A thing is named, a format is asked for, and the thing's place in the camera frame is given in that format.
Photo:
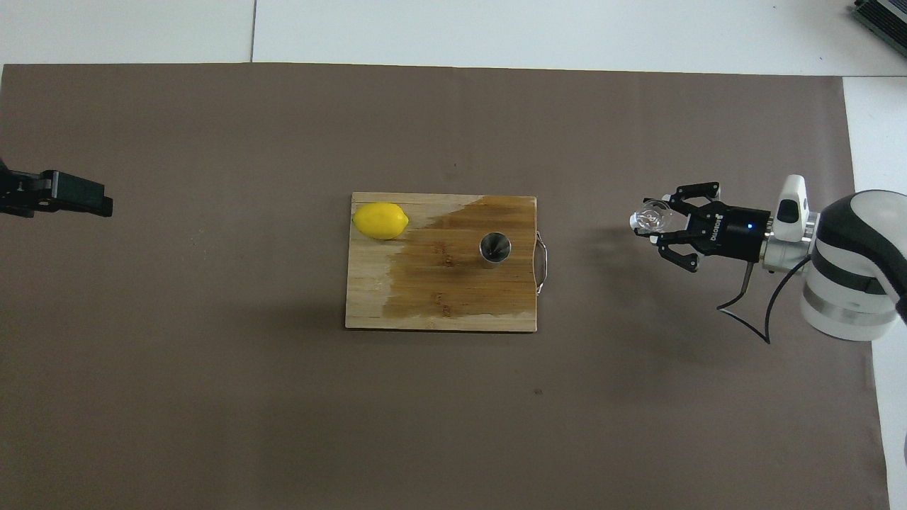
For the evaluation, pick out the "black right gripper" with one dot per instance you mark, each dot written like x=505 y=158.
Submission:
x=737 y=230

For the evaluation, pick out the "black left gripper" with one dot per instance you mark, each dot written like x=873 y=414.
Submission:
x=6 y=195

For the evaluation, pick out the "small clear glass cup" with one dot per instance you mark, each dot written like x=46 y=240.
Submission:
x=652 y=216

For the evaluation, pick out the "steel double jigger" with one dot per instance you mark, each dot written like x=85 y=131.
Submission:
x=495 y=247

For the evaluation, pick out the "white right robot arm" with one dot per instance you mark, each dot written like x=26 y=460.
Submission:
x=843 y=297

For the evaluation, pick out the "wooden cutting board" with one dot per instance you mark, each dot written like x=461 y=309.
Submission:
x=439 y=283

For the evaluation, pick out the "grey ribbed device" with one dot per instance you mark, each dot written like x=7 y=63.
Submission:
x=882 y=18

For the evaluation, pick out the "yellow lemon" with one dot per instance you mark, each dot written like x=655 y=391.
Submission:
x=380 y=221

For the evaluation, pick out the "brown table mat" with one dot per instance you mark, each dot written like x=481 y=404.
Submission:
x=453 y=425

